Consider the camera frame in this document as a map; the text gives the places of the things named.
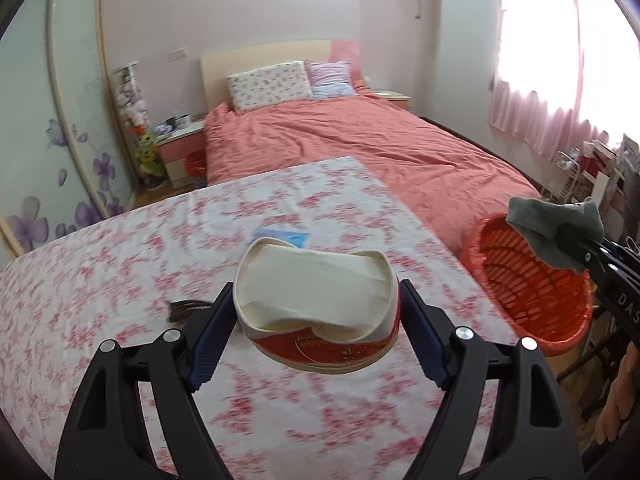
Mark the beige pink headboard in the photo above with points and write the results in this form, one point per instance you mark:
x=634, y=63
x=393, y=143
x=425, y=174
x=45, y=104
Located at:
x=240, y=57

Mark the striped pink pillow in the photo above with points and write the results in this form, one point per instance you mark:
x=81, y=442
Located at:
x=330, y=79

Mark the floral sliding wardrobe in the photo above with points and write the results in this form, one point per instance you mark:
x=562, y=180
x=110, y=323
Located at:
x=50, y=110

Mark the pink curtain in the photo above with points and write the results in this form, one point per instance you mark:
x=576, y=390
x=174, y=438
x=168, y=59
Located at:
x=550, y=50

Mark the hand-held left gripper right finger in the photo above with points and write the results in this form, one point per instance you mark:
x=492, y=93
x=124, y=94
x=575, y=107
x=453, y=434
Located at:
x=422, y=332

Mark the white wall socket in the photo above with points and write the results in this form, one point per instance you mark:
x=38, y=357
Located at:
x=178, y=53

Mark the dark mug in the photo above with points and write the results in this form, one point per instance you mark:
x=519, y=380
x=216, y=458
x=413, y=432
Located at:
x=168, y=124

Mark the salmon bed duvet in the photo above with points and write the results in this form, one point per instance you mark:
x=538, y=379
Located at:
x=350, y=145

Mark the small orange bin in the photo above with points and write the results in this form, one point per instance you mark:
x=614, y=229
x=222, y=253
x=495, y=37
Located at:
x=196, y=165

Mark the red white paper bowl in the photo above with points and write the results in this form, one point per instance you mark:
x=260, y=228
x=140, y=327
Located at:
x=320, y=350

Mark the light blue packet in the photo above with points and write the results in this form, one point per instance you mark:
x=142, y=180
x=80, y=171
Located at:
x=280, y=235

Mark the green plush toy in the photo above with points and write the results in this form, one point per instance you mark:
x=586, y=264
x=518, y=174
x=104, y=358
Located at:
x=149, y=152

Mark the beige nightstand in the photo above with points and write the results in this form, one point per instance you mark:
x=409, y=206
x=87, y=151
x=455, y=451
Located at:
x=392, y=97

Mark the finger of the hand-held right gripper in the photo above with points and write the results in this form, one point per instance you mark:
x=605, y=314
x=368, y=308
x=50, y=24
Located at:
x=582, y=252

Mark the cluttered white shelf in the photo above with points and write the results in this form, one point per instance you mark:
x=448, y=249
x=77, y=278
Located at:
x=612, y=175

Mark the person's right hand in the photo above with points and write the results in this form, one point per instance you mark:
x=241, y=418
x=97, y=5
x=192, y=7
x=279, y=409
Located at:
x=620, y=400

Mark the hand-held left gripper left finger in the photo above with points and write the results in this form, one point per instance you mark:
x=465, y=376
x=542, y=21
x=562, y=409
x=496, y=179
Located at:
x=210, y=340

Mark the pink white nightstand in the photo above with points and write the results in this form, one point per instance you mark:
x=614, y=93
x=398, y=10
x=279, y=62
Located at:
x=177, y=155

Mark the grey sock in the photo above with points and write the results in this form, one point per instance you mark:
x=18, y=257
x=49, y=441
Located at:
x=540, y=225

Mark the floral white pillow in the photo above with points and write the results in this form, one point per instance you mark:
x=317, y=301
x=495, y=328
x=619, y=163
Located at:
x=270, y=85

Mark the clear plush toy tube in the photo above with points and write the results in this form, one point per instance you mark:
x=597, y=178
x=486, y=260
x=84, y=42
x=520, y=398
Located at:
x=127, y=100

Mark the dark brown wrapper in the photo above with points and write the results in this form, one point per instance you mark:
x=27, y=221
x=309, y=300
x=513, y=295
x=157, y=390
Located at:
x=187, y=309

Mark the orange plastic basket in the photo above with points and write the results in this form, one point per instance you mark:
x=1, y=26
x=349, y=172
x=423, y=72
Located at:
x=530, y=300

